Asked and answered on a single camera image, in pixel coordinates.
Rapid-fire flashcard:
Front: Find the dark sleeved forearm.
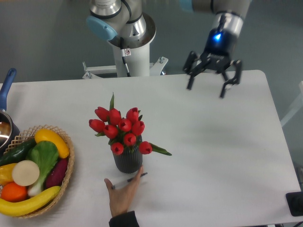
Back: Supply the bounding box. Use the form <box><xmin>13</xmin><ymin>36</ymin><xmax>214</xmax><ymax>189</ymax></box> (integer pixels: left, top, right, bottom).
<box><xmin>109</xmin><ymin>211</ymin><xmax>139</xmax><ymax>227</ymax></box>

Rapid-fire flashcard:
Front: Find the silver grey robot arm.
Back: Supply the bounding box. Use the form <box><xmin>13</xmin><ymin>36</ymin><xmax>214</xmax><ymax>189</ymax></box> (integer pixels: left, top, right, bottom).
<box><xmin>86</xmin><ymin>0</ymin><xmax>250</xmax><ymax>97</ymax></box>

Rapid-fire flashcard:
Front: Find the white frame leg right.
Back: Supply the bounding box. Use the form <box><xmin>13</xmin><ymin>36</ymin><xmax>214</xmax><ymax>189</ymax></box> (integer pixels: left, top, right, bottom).
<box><xmin>280</xmin><ymin>81</ymin><xmax>303</xmax><ymax>127</ymax></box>

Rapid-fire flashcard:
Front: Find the orange fruit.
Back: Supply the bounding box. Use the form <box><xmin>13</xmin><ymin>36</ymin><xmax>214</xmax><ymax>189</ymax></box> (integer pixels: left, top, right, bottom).
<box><xmin>0</xmin><ymin>182</ymin><xmax>27</xmax><ymax>202</ymax></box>

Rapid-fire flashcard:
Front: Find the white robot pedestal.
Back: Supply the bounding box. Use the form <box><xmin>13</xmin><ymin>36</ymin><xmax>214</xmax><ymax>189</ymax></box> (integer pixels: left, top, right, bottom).
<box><xmin>82</xmin><ymin>44</ymin><xmax>169</xmax><ymax>79</ymax></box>

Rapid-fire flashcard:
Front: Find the woven wicker basket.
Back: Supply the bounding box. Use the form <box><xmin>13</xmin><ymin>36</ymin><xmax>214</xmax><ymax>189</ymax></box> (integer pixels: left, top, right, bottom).
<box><xmin>4</xmin><ymin>125</ymin><xmax>75</xmax><ymax>218</ymax></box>

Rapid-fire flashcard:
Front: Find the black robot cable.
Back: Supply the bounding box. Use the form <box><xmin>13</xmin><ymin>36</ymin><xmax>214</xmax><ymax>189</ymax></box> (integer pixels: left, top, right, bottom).
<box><xmin>119</xmin><ymin>37</ymin><xmax>132</xmax><ymax>78</ymax></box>

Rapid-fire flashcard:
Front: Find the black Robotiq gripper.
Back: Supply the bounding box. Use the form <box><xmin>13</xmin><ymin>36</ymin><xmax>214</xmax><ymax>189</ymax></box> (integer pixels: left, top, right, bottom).
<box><xmin>182</xmin><ymin>11</ymin><xmax>244</xmax><ymax>99</ymax></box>

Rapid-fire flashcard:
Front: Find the bare human hand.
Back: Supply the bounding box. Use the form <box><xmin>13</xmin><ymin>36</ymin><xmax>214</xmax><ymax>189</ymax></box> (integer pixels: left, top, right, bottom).
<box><xmin>104</xmin><ymin>166</ymin><xmax>143</xmax><ymax>217</ymax></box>

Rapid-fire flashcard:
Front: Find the yellow bell pepper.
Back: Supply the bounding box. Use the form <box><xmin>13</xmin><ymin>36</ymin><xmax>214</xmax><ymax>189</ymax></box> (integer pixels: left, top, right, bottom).
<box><xmin>0</xmin><ymin>163</ymin><xmax>16</xmax><ymax>185</ymax></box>

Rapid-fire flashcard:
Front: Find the dark grey ribbed vase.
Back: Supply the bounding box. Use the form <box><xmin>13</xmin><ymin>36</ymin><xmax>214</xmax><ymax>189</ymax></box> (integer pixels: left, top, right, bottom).
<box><xmin>109</xmin><ymin>136</ymin><xmax>143</xmax><ymax>174</ymax></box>

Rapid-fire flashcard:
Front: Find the yellow banana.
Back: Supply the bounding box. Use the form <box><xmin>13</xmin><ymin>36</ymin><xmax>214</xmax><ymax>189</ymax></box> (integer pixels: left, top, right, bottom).
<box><xmin>0</xmin><ymin>186</ymin><xmax>61</xmax><ymax>217</ymax></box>

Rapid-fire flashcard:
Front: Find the green bok choy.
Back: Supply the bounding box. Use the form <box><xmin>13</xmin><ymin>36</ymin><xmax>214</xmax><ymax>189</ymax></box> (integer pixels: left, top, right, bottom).
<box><xmin>26</xmin><ymin>141</ymin><xmax>59</xmax><ymax>197</ymax></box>

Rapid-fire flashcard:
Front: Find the black device at edge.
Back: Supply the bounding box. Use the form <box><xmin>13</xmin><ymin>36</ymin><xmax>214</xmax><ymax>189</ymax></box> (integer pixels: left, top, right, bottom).
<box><xmin>285</xmin><ymin>192</ymin><xmax>303</xmax><ymax>217</ymax></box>

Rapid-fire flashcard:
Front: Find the dark green cucumber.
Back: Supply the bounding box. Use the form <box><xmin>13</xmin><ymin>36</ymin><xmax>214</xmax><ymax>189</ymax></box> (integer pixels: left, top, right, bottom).
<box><xmin>0</xmin><ymin>139</ymin><xmax>36</xmax><ymax>166</ymax></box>

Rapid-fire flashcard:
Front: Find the blue handled steel pot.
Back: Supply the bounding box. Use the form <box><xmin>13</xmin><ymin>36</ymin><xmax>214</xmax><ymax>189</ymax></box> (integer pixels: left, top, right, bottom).
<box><xmin>0</xmin><ymin>68</ymin><xmax>20</xmax><ymax>156</ymax></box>

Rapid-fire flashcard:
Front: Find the black pen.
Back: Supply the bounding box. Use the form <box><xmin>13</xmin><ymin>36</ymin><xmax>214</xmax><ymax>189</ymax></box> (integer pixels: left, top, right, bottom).
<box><xmin>111</xmin><ymin>172</ymin><xmax>148</xmax><ymax>190</ymax></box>

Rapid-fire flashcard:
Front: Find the red tulip bouquet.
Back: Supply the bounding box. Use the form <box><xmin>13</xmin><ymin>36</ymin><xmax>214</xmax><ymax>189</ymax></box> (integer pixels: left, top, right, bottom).
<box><xmin>89</xmin><ymin>95</ymin><xmax>172</xmax><ymax>156</ymax></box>

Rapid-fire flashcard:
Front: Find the purple sweet potato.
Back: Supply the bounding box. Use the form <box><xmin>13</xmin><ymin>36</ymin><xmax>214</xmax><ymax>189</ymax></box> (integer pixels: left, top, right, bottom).
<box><xmin>45</xmin><ymin>158</ymin><xmax>68</xmax><ymax>189</ymax></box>

